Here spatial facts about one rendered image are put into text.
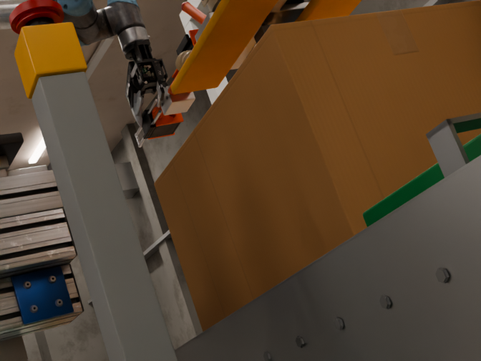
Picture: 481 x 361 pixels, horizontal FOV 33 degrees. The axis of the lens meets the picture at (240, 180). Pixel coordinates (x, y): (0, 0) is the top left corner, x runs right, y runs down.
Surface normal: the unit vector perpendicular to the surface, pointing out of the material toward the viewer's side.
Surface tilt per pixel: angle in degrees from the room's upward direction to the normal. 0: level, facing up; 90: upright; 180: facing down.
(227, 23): 180
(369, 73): 90
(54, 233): 90
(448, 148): 90
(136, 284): 90
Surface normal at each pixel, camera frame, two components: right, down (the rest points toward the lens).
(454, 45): 0.37, -0.37
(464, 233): -0.87, 0.18
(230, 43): 0.33, 0.91
